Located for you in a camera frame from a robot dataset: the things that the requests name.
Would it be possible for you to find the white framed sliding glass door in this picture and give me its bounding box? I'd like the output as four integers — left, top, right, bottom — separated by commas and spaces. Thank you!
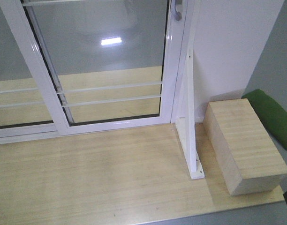
0, 0, 193, 136

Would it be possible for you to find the silver door handle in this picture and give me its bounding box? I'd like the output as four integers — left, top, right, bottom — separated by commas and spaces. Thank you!
172, 0, 183, 21

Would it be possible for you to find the light wooden block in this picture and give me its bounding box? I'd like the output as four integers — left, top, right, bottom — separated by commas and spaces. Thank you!
203, 99, 287, 195

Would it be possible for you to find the white fixed glass panel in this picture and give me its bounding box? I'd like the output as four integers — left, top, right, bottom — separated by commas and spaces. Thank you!
0, 0, 68, 144

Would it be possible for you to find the green sandbag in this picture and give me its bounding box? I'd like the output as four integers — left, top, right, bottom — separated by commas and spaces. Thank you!
242, 89, 287, 150

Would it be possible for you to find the white triangular support bracket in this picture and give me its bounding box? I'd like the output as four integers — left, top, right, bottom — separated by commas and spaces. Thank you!
175, 49, 205, 180

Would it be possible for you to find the white fixed door frame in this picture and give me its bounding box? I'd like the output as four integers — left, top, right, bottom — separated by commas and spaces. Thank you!
171, 0, 202, 123

